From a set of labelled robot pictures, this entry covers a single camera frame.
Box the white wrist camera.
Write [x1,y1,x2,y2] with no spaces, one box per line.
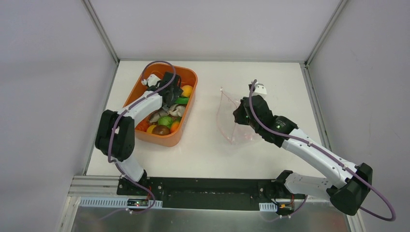
[252,83,267,98]
[141,74,161,87]

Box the green lime fruit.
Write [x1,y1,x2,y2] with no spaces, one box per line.
[157,116,174,129]

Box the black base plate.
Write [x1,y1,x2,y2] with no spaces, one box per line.
[117,177,304,211]

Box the red tomato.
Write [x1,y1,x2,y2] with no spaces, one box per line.
[135,121,150,132]

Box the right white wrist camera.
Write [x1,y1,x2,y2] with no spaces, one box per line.
[252,83,267,98]

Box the purple cable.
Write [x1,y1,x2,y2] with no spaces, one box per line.
[80,60,177,223]
[248,79,397,222]

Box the yellow lemon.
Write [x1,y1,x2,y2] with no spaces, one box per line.
[146,125,157,134]

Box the white mushroom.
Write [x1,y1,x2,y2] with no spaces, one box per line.
[168,104,186,117]

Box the orange fruit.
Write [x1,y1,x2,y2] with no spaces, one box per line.
[181,85,193,98]

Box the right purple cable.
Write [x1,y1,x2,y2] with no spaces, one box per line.
[248,79,397,222]

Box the brown chestnut ball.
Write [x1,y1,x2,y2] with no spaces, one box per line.
[153,125,170,136]

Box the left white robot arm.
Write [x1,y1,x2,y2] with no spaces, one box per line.
[95,72,182,196]

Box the clear zip top bag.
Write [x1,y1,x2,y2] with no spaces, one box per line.
[216,87,262,146]

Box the small orange tangerine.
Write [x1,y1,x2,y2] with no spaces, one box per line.
[170,121,180,133]

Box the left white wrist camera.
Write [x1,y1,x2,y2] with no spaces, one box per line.
[141,74,161,87]

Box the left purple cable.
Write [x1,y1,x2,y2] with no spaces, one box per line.
[80,60,177,223]

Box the grey toy fish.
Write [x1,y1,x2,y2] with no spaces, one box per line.
[148,109,169,124]

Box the orange plastic basket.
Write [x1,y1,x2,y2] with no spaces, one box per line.
[124,63,198,147]

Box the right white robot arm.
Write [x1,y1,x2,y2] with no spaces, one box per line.
[233,95,373,216]

